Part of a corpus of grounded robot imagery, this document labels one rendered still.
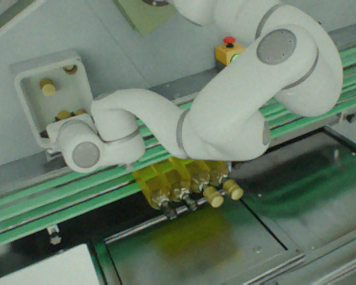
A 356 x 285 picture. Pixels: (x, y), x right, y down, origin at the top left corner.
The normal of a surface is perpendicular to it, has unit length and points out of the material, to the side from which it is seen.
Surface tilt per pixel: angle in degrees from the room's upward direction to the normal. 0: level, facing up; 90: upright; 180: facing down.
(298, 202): 91
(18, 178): 90
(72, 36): 0
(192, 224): 90
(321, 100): 16
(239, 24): 80
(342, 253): 90
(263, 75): 63
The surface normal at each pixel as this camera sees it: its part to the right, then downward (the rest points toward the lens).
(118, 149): 0.08, 0.33
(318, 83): 0.59, 0.49
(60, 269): -0.12, -0.82
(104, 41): 0.42, 0.47
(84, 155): 0.37, 0.27
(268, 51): -0.57, -0.33
